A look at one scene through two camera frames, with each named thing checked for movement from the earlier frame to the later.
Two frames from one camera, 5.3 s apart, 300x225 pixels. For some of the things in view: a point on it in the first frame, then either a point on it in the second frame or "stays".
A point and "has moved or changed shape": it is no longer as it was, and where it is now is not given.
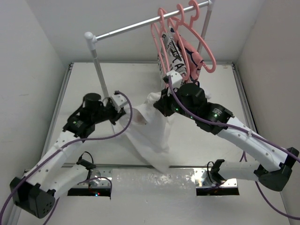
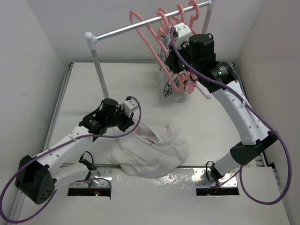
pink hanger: (159, 12) has moved or changed shape
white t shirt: (146, 126) has moved or changed shape
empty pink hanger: (194, 18) stays
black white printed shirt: (174, 56) stays
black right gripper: (162, 103) -> (172, 62)
